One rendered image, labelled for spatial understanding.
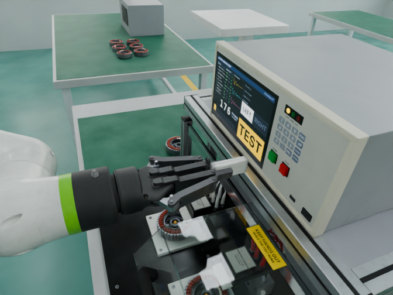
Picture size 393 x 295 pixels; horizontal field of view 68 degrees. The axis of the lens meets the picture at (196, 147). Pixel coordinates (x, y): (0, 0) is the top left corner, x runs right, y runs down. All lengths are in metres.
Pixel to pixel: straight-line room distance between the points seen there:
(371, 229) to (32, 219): 0.55
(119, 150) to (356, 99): 1.00
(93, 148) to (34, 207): 0.92
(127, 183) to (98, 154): 0.85
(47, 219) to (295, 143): 0.40
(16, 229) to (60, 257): 1.49
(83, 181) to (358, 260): 0.44
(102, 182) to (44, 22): 4.79
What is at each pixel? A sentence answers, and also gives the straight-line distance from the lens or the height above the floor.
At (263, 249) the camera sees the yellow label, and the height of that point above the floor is 1.07.
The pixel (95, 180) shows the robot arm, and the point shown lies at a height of 1.23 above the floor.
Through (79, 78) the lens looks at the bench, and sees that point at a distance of 2.05.
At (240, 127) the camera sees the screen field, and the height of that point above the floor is 1.17.
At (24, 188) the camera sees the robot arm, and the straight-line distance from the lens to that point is 0.46.
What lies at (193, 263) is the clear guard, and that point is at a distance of 0.54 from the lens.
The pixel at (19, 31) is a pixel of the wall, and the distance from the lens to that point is 5.24.
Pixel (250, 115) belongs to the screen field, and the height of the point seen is 1.22.
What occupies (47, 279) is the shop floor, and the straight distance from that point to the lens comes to 1.88.
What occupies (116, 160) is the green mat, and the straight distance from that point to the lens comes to 1.26.
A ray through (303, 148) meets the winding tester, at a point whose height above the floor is 1.25.
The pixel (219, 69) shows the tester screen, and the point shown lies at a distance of 0.74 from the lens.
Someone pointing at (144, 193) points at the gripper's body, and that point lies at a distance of 0.47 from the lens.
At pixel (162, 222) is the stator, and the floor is 0.82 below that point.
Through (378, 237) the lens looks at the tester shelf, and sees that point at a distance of 0.61.
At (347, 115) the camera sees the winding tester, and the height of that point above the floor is 1.32.
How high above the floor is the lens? 1.52
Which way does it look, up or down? 36 degrees down
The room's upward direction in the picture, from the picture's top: 3 degrees clockwise
